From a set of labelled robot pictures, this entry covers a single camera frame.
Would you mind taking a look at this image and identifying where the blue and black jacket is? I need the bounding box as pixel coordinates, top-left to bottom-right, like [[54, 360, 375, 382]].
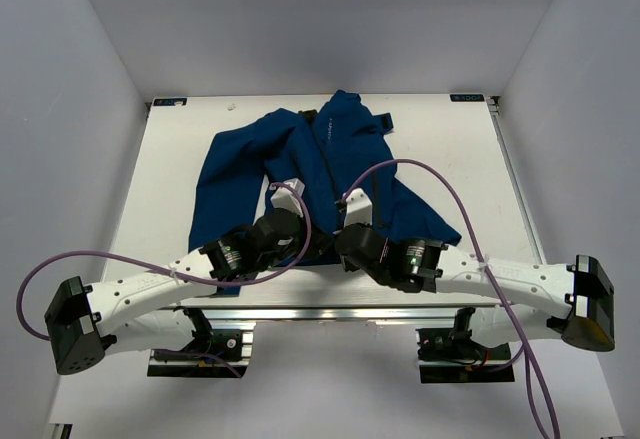
[[187, 89, 463, 300]]

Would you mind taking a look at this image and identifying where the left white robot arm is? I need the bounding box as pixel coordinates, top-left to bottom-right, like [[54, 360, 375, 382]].
[[44, 208, 332, 375]]

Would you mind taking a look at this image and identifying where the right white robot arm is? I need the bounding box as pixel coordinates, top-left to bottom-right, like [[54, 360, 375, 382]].
[[335, 224, 615, 352]]

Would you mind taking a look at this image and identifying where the white front panel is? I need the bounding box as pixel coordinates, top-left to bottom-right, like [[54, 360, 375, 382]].
[[47, 319, 626, 439]]

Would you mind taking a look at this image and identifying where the left blue corner label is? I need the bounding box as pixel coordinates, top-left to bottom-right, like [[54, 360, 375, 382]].
[[152, 98, 187, 107]]

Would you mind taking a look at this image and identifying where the blue corner label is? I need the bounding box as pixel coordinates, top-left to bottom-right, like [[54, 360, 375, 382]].
[[152, 98, 187, 107], [449, 93, 485, 102]]

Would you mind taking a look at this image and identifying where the right blue corner label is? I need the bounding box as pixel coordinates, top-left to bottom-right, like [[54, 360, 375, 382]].
[[449, 93, 485, 102]]

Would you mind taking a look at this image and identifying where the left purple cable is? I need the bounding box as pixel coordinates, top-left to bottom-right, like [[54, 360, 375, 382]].
[[15, 181, 314, 378]]

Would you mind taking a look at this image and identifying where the purple cable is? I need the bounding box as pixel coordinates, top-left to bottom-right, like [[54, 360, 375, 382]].
[[341, 158, 561, 439], [15, 181, 314, 378]]

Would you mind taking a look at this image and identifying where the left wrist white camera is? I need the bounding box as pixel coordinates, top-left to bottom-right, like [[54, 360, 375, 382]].
[[269, 178, 305, 217]]

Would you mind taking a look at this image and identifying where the wrist white camera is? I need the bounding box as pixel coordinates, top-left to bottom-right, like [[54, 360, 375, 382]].
[[338, 188, 373, 229], [269, 178, 305, 217]]

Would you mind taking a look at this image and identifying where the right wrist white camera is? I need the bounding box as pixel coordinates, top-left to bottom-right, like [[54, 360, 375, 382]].
[[338, 188, 373, 229]]

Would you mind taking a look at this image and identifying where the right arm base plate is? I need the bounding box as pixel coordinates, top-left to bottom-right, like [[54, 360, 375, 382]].
[[416, 327, 515, 385]]

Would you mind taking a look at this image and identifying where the aluminium front rail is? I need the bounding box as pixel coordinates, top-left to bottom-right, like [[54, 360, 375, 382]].
[[94, 302, 569, 323]]

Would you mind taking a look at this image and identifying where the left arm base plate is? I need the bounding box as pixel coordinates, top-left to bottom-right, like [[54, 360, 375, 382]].
[[147, 308, 253, 379]]

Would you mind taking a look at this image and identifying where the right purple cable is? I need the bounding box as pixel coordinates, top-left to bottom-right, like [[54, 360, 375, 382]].
[[341, 158, 561, 439]]

